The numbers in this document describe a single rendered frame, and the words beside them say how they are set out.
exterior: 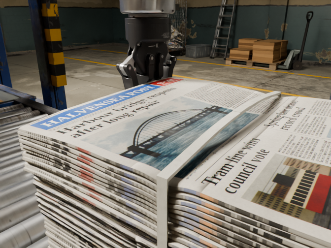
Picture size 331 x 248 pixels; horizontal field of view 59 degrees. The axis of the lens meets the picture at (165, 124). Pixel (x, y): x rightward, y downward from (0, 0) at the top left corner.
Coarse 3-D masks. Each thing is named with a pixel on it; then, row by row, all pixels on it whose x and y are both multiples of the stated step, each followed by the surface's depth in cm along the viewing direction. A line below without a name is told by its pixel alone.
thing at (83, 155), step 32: (128, 96) 39; (160, 96) 39; (192, 96) 39; (224, 96) 40; (32, 128) 30; (64, 128) 29; (96, 128) 29; (128, 128) 29; (160, 128) 29; (192, 128) 29; (32, 160) 30; (64, 160) 27; (96, 160) 24; (128, 160) 23; (64, 192) 30; (96, 192) 26; (128, 192) 23; (64, 224) 32; (96, 224) 28; (128, 224) 25
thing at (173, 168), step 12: (264, 96) 36; (240, 108) 31; (228, 120) 28; (204, 132) 26; (216, 132) 25; (192, 144) 24; (204, 144) 24; (180, 156) 22; (192, 156) 22; (168, 168) 21; (180, 168) 21; (168, 180) 20
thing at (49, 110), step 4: (16, 100) 120; (20, 100) 120; (24, 100) 120; (28, 100) 120; (32, 100) 120; (24, 104) 116; (28, 104) 115; (32, 104) 115; (36, 104) 115; (40, 104) 115; (32, 108) 112; (36, 108) 110; (40, 108) 110; (44, 108) 110; (48, 108) 110; (52, 108) 110; (40, 112) 108; (44, 112) 106; (48, 112) 106; (52, 112) 106; (56, 112) 106
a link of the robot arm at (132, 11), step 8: (120, 0) 45; (128, 0) 43; (136, 0) 43; (144, 0) 42; (152, 0) 43; (160, 0) 43; (168, 0) 44; (120, 8) 46; (128, 8) 44; (136, 8) 43; (144, 8) 43; (152, 8) 43; (160, 8) 43; (168, 8) 45; (136, 16) 45; (144, 16) 44; (152, 16) 45; (160, 16) 45
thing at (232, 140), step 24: (288, 96) 41; (216, 120) 32; (240, 120) 32; (264, 120) 32; (168, 144) 26; (216, 144) 26; (240, 144) 26; (144, 168) 22; (192, 168) 22; (216, 168) 22; (144, 192) 22; (168, 192) 21; (192, 192) 19; (144, 216) 23; (168, 216) 22; (192, 216) 20; (144, 240) 24; (168, 240) 22; (192, 240) 21
